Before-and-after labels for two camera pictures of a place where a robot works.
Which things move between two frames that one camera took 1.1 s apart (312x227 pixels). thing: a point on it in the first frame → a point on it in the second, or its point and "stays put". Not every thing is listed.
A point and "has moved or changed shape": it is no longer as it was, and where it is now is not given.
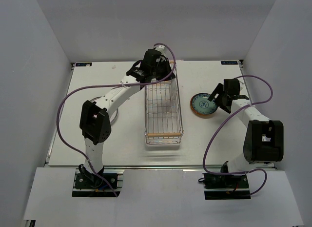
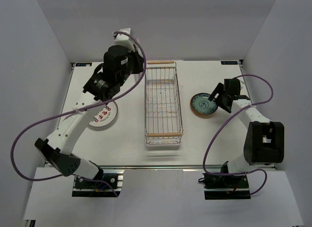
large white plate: x=174 y=96 has moved or changed shape
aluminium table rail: x=158 y=167 stays put
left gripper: x=165 y=63 → x=138 y=60
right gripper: x=219 y=90 stays put
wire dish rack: x=163 y=123 stays put
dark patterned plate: x=201 y=104 stays put
